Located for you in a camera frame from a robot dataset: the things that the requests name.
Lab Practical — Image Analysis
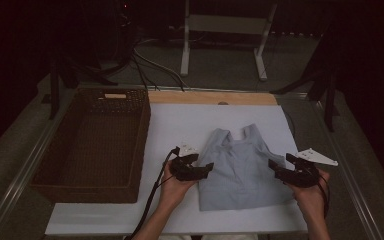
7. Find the aluminium rail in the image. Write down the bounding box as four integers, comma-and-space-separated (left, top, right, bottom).
313, 99, 384, 240
0, 109, 68, 240

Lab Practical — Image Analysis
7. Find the brown woven basket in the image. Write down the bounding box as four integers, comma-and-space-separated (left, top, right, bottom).
29, 87, 152, 204

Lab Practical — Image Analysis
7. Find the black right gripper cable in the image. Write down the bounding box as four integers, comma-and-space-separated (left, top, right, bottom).
314, 169, 331, 220

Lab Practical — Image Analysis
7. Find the black tripod stand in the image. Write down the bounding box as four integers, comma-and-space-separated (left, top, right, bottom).
41, 56, 119, 120
269, 19, 342, 133

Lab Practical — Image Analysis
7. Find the light blue knitted sweater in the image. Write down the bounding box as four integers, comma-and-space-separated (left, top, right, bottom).
197, 123, 296, 212

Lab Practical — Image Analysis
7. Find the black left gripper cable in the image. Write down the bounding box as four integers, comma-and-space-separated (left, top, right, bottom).
124, 146, 181, 240

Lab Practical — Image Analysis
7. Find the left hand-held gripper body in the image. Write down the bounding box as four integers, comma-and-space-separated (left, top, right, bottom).
169, 143, 204, 182

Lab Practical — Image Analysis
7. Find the white table mat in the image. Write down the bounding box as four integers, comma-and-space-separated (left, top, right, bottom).
44, 103, 309, 237

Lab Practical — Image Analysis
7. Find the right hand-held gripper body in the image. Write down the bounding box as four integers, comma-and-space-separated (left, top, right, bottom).
276, 147, 340, 189

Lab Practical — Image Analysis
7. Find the white metal stand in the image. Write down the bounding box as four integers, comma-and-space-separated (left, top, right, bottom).
179, 0, 278, 82

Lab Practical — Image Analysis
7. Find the person's left hand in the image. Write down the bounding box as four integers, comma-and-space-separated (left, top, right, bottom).
158, 160, 198, 210

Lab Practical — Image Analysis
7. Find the person's right hand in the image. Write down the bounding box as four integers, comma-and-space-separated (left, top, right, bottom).
285, 168, 331, 218

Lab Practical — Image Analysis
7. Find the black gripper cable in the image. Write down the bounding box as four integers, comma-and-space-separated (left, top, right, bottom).
314, 169, 331, 220
124, 146, 181, 240

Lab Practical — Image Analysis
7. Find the black floor cable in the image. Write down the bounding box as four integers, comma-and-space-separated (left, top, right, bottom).
130, 54, 162, 92

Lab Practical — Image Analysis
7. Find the wooden board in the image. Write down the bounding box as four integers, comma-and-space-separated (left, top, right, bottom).
147, 90, 278, 107

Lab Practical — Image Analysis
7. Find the grey floor cable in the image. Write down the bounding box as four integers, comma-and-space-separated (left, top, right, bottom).
133, 49, 188, 89

